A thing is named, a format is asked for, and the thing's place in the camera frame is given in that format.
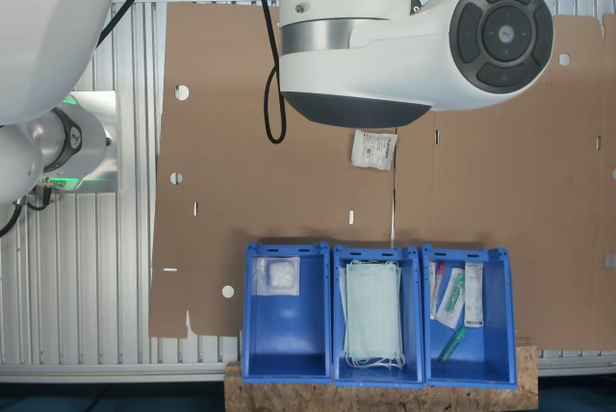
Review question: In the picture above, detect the printed white cotton packet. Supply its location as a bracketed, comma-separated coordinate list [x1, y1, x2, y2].
[349, 129, 398, 171]

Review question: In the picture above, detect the clear cotton packet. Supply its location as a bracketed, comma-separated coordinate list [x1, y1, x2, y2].
[252, 256, 301, 296]

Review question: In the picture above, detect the brown cardboard sheet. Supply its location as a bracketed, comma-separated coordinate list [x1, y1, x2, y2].
[393, 12, 616, 351]
[148, 1, 399, 339]

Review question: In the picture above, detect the pale green face mask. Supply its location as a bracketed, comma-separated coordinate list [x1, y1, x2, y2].
[345, 261, 406, 370]
[338, 260, 400, 353]

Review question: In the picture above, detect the blue plastic bin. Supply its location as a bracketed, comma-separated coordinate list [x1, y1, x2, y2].
[242, 241, 334, 383]
[422, 244, 519, 389]
[331, 244, 425, 388]

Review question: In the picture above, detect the red-capped tube packet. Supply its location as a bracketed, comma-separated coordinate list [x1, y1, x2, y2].
[428, 260, 447, 322]

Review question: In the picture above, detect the green tube in clear packet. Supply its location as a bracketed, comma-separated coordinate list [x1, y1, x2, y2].
[435, 266, 467, 329]

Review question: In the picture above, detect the white printed flat packet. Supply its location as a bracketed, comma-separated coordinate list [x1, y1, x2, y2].
[464, 261, 485, 329]

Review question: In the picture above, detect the loose green tube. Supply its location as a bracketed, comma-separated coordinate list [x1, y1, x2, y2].
[437, 325, 469, 365]

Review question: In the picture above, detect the chipboard wooden plank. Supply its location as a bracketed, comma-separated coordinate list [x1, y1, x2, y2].
[223, 344, 539, 411]

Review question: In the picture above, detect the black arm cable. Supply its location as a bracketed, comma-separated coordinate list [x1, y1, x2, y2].
[93, 0, 289, 146]

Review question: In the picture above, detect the black base cable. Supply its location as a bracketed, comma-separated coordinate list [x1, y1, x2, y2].
[0, 180, 53, 239]

